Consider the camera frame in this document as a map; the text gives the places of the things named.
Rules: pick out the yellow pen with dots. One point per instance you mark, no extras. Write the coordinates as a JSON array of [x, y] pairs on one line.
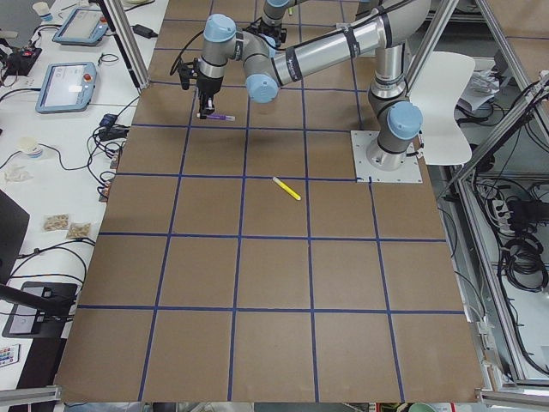
[[286, 188]]

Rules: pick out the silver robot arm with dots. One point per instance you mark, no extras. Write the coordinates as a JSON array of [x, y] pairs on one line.
[[270, 23], [384, 30]]

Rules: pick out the remote control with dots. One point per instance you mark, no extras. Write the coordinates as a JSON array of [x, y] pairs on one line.
[[10, 355]]

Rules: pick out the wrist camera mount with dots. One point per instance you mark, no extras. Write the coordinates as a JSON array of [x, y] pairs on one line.
[[188, 73]]

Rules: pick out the white chair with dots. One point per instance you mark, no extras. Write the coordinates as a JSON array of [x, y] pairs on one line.
[[436, 92]]

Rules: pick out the black power adapter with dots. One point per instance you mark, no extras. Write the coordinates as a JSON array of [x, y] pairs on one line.
[[144, 32]]

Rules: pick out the black monitor stand base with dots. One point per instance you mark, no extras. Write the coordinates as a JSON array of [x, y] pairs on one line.
[[40, 309]]

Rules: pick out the snack bag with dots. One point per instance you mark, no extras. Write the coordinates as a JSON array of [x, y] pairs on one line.
[[56, 222], [78, 230]]

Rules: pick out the teach pendant near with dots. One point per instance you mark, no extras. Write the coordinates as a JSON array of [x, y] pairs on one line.
[[67, 87]]

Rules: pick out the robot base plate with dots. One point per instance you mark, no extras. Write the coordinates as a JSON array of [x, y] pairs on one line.
[[372, 165]]

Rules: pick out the teach pendant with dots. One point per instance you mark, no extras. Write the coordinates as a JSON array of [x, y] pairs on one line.
[[67, 87], [83, 26]]

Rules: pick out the purple pen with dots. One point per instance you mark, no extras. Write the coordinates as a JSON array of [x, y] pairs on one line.
[[222, 117]]

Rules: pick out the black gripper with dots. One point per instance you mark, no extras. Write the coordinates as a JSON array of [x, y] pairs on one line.
[[271, 31], [208, 84]]

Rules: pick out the small blue black device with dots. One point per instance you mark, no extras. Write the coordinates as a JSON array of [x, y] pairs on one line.
[[108, 120]]

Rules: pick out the teach pendant far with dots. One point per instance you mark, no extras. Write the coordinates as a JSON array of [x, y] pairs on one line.
[[83, 26]]

